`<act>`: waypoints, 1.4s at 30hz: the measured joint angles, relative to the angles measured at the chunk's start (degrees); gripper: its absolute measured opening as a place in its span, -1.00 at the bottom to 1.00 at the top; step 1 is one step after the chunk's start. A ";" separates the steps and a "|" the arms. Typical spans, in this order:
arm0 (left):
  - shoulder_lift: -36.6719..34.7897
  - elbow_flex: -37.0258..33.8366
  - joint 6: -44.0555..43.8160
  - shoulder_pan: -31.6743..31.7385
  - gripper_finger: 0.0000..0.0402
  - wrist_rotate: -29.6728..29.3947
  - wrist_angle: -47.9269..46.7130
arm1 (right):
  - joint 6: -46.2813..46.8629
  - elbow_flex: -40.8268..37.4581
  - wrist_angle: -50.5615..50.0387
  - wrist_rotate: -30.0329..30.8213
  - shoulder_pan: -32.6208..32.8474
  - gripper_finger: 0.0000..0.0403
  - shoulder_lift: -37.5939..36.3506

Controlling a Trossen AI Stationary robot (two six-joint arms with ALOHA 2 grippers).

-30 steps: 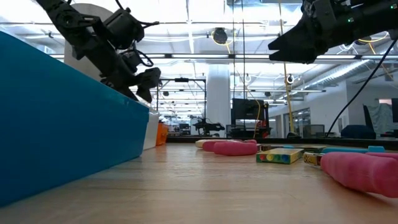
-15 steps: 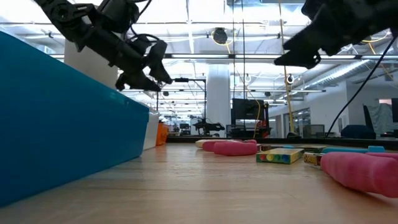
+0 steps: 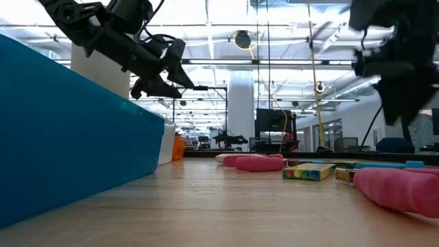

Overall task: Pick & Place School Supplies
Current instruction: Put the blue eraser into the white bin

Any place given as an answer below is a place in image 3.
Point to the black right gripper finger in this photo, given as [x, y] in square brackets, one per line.
[401, 103]

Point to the black metal gantry frame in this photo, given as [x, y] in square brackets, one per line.
[209, 88]

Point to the background black robot arm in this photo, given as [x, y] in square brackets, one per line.
[229, 140]

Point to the white building pillar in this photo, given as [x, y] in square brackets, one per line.
[241, 109]

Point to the orange plastic bin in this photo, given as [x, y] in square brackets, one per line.
[178, 147]

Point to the blue plastic bin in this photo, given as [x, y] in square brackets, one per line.
[68, 137]

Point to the white plastic bin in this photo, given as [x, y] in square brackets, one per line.
[167, 144]

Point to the blue Ticonderoga eraser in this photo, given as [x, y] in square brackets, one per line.
[317, 161]
[377, 165]
[415, 164]

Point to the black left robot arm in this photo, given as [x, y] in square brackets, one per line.
[65, 12]

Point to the black equipment rack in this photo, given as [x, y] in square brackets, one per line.
[274, 128]

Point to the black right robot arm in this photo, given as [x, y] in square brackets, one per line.
[377, 13]

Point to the grey mesh chair back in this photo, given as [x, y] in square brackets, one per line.
[344, 144]

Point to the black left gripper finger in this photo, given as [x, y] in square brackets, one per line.
[156, 90]
[176, 65]

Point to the blue office chair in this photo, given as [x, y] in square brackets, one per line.
[394, 144]

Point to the ceiling light strip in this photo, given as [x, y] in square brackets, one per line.
[223, 62]

